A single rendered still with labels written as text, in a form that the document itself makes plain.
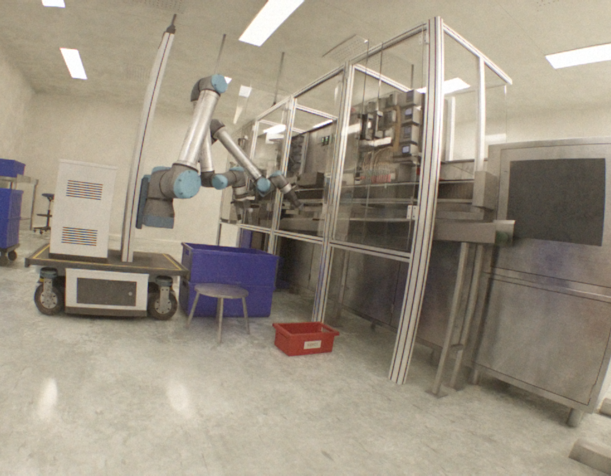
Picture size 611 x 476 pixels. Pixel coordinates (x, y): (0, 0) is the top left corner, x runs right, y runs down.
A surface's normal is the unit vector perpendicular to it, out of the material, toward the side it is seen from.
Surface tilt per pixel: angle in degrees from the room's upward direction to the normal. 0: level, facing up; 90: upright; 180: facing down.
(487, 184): 90
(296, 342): 90
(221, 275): 90
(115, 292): 90
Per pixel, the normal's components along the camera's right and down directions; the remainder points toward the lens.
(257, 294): 0.51, 0.10
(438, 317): -0.87, -0.10
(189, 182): 0.82, 0.21
